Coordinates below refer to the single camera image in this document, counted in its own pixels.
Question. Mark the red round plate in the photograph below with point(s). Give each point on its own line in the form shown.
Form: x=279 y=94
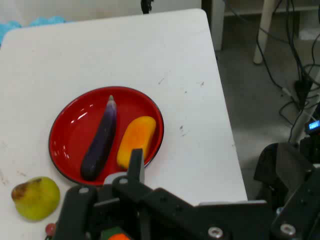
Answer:
x=75 y=130

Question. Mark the blue crumpled cloth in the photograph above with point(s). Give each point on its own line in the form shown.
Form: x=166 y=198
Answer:
x=37 y=22

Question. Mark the orange yellow toy mango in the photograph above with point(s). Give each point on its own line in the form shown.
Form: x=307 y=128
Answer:
x=137 y=137

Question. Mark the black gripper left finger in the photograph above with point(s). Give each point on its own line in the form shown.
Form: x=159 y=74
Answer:
x=136 y=165

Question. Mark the small red toy cherry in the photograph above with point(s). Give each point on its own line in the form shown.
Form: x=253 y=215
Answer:
x=50 y=228

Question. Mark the green toy pear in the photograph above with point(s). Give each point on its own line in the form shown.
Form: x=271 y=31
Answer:
x=37 y=198

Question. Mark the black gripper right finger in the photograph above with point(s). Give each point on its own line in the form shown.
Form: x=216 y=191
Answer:
x=297 y=207

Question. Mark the purple toy eggplant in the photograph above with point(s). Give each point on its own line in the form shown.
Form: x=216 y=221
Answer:
x=101 y=142

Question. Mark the black power adapter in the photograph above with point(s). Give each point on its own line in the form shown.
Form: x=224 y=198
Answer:
x=303 y=91

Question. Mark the black bag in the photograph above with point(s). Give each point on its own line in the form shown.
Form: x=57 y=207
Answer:
x=266 y=167

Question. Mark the black stand pole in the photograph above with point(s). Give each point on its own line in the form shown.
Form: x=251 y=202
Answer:
x=146 y=6

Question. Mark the device with blue display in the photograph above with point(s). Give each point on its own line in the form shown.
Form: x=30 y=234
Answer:
x=313 y=126

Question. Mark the orange and green toy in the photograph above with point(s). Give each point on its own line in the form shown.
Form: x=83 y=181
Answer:
x=115 y=235

